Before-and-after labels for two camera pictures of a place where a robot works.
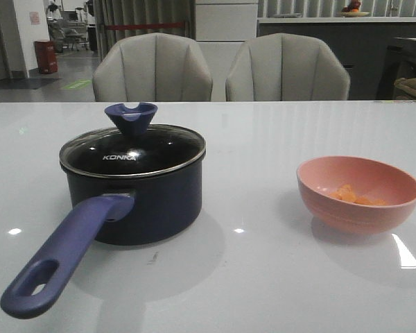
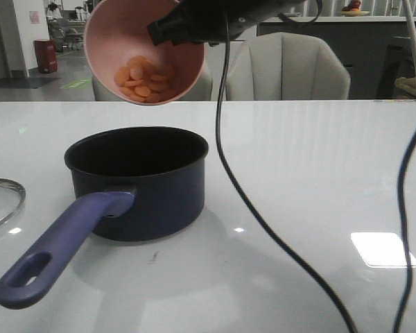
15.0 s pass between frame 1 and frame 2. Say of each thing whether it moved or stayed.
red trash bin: stayed
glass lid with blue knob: moved
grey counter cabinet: stayed
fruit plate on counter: stayed
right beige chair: stayed
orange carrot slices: moved
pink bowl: moved
